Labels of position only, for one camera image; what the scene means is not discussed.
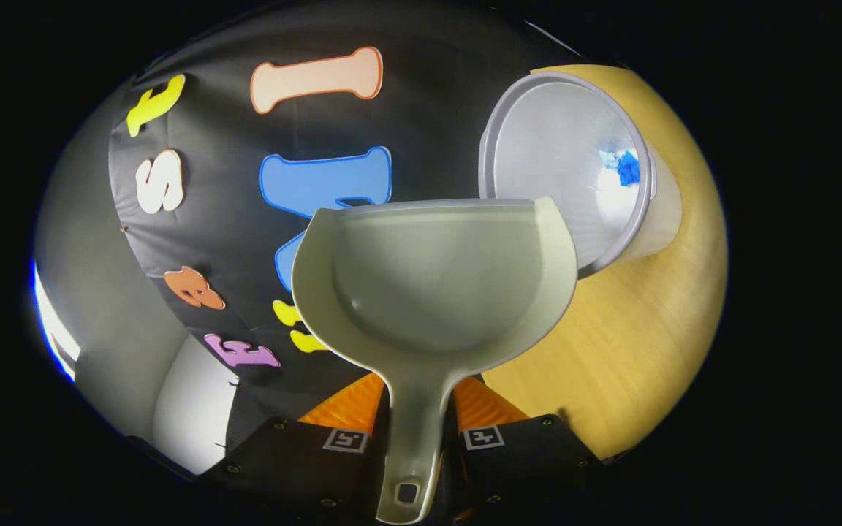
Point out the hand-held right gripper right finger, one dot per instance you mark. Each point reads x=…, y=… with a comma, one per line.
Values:
x=523, y=467

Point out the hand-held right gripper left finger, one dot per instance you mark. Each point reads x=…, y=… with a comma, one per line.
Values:
x=297, y=462

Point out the white plastic dustpan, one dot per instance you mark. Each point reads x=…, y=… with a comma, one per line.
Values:
x=435, y=292

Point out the pale blue paper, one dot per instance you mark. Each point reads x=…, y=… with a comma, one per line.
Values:
x=609, y=159

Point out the white ribbed garbage bin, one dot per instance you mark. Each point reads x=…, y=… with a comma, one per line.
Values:
x=552, y=146

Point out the light wooden desktop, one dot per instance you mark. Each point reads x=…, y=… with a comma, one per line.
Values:
x=647, y=329

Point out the black backdrop cloth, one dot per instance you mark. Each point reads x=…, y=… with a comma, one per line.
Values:
x=231, y=204

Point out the long ceiling light panel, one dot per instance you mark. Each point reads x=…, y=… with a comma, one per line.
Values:
x=52, y=325

